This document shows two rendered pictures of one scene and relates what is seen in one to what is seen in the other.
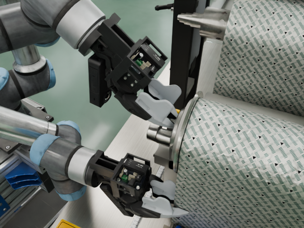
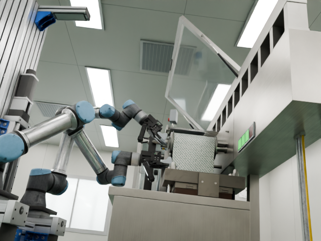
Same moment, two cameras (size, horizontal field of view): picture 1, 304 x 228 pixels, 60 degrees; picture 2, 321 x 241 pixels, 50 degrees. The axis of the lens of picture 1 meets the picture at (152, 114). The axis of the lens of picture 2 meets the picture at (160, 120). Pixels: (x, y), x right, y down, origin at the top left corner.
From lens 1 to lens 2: 189 cm
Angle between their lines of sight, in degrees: 71
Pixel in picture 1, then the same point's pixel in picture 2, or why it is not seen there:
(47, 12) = (136, 109)
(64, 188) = (123, 170)
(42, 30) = (126, 118)
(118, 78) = (153, 125)
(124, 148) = not seen: hidden behind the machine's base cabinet
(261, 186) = (195, 141)
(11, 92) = (51, 179)
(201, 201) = (181, 157)
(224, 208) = (188, 157)
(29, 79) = (59, 178)
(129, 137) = not seen: hidden behind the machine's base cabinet
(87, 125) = not seen: outside the picture
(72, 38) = (142, 115)
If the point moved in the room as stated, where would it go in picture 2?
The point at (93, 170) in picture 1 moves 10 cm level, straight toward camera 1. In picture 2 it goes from (142, 154) to (155, 151)
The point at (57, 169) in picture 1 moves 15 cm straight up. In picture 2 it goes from (126, 155) to (130, 129)
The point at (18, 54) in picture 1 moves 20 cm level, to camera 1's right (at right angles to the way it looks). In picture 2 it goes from (61, 162) to (92, 169)
